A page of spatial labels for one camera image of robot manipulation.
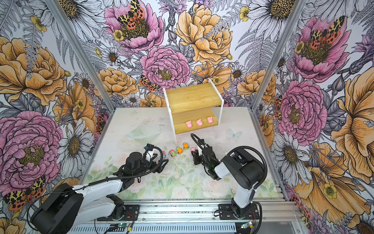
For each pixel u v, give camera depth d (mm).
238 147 535
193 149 940
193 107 779
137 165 678
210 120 913
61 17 745
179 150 943
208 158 736
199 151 849
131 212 737
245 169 490
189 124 891
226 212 735
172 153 935
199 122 894
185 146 967
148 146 754
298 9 724
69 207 422
